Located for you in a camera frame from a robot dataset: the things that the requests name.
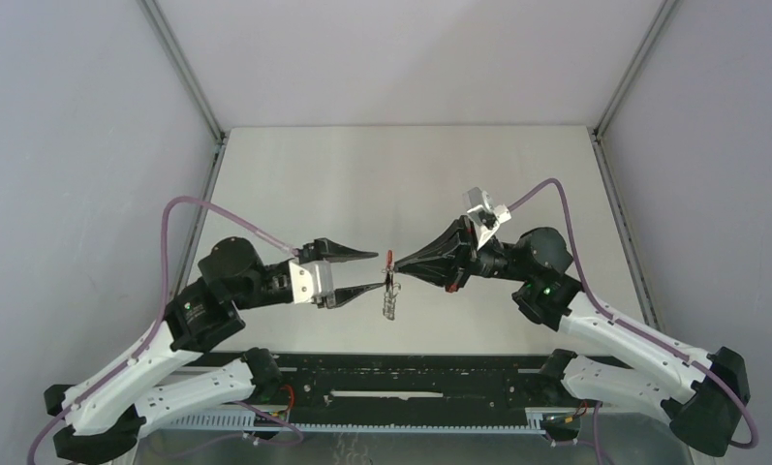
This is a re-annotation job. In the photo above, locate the purple cable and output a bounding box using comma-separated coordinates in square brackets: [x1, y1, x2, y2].
[25, 196, 303, 465]
[507, 177, 760, 450]

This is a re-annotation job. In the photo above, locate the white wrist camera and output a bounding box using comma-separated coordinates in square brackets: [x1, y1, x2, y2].
[463, 187, 511, 250]
[288, 260, 334, 307]

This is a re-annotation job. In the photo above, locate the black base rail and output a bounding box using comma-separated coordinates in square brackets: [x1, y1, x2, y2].
[179, 350, 592, 428]

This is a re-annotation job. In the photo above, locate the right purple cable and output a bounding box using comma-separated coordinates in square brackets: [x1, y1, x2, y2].
[507, 177, 760, 450]

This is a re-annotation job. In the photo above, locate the red handled keyring holder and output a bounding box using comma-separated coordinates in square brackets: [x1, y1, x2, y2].
[382, 250, 401, 321]

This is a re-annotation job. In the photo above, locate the white slotted cable duct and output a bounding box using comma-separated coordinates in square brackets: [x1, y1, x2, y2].
[162, 409, 559, 435]

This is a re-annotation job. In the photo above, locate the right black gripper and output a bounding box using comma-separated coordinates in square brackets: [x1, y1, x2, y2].
[394, 216, 533, 294]

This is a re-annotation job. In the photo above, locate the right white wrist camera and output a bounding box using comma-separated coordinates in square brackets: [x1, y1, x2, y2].
[463, 187, 511, 250]

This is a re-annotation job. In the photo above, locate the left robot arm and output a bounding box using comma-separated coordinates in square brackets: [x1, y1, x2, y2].
[45, 236, 377, 464]

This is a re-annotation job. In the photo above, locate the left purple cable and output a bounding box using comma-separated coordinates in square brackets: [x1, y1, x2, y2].
[25, 196, 303, 465]

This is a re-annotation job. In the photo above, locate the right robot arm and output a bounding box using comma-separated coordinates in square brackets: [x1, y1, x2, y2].
[394, 216, 750, 457]

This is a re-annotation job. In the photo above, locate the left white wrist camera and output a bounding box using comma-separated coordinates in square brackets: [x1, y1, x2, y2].
[288, 260, 334, 307]

